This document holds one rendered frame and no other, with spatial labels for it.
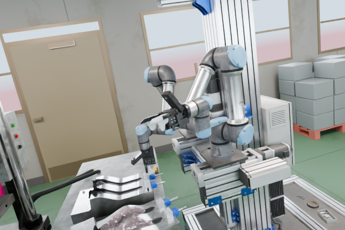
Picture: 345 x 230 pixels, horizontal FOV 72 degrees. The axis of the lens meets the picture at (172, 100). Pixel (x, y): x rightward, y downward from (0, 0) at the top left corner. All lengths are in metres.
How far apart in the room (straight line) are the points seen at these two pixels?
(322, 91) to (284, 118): 2.44
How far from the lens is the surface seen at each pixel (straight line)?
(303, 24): 5.22
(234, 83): 1.25
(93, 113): 3.89
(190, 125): 1.15
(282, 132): 1.82
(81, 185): 2.08
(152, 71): 1.66
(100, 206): 1.61
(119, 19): 3.88
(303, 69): 4.44
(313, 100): 4.12
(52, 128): 4.03
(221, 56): 1.24
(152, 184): 1.59
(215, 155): 1.46
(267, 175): 1.50
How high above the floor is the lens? 1.71
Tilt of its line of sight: 12 degrees down
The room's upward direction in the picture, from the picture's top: 9 degrees counter-clockwise
